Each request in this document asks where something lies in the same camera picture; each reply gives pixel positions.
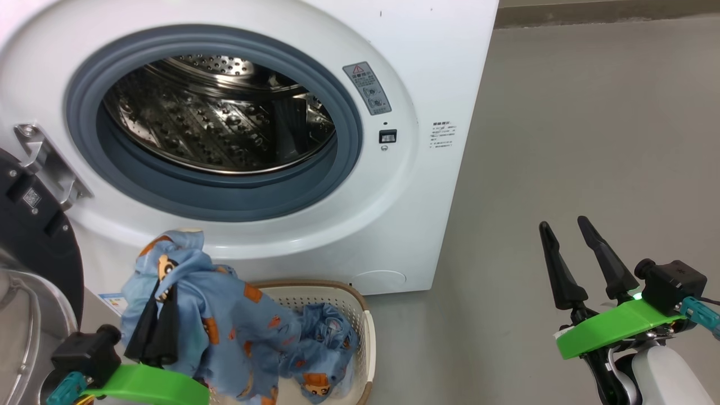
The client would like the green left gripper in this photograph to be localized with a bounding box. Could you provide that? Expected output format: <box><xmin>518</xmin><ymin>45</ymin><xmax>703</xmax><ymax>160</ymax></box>
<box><xmin>83</xmin><ymin>280</ymin><xmax>210</xmax><ymax>405</ymax></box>

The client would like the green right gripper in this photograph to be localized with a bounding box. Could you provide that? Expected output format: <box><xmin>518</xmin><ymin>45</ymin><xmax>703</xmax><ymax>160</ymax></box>
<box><xmin>538</xmin><ymin>215</ymin><xmax>689</xmax><ymax>405</ymax></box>

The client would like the blue patterned pyjama garment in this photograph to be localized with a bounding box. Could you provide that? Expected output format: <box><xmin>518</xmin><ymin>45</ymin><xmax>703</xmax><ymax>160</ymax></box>
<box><xmin>280</xmin><ymin>303</ymin><xmax>361</xmax><ymax>404</ymax></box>
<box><xmin>120</xmin><ymin>229</ymin><xmax>302</xmax><ymax>405</ymax></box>

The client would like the dark round washing machine door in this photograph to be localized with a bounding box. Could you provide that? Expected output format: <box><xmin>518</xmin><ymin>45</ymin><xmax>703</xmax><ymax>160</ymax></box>
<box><xmin>0</xmin><ymin>147</ymin><xmax>86</xmax><ymax>405</ymax></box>

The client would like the grey rubber door gasket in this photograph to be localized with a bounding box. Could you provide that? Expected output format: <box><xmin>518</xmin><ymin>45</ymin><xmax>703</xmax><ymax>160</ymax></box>
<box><xmin>64</xmin><ymin>24</ymin><xmax>364</xmax><ymax>223</ymax></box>

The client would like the cream perforated laundry basket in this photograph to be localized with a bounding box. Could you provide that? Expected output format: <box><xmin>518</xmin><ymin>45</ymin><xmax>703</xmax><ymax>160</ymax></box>
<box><xmin>208</xmin><ymin>280</ymin><xmax>376</xmax><ymax>405</ymax></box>

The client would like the white front-load washing machine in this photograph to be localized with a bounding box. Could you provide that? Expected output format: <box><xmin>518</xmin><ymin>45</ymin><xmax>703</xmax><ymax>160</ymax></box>
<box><xmin>0</xmin><ymin>0</ymin><xmax>500</xmax><ymax>297</ymax></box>

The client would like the silver metal door hinge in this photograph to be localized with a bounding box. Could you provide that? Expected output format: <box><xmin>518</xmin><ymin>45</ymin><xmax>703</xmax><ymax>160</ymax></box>
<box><xmin>14</xmin><ymin>123</ymin><xmax>94</xmax><ymax>212</ymax></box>

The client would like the steel washing machine drum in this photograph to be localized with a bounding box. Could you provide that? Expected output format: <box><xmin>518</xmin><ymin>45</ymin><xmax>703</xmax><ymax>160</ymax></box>
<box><xmin>102</xmin><ymin>55</ymin><xmax>337</xmax><ymax>174</ymax></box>

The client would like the blue white energy label sticker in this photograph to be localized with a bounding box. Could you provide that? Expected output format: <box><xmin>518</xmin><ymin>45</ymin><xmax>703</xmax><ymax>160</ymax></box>
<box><xmin>98</xmin><ymin>292</ymin><xmax>130</xmax><ymax>317</ymax></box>

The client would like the teal-plug left camera cable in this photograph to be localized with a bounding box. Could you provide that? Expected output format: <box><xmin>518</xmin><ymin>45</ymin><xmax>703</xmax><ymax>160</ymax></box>
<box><xmin>46</xmin><ymin>371</ymin><xmax>93</xmax><ymax>405</ymax></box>

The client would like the teal-plug camera cable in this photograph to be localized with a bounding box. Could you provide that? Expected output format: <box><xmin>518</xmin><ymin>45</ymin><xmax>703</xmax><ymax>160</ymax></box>
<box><xmin>679</xmin><ymin>296</ymin><xmax>720</xmax><ymax>341</ymax></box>
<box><xmin>46</xmin><ymin>371</ymin><xmax>93</xmax><ymax>405</ymax></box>

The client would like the teal-plug right camera cable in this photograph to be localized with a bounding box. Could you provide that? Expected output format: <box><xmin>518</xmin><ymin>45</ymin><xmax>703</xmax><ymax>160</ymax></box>
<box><xmin>679</xmin><ymin>296</ymin><xmax>720</xmax><ymax>341</ymax></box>

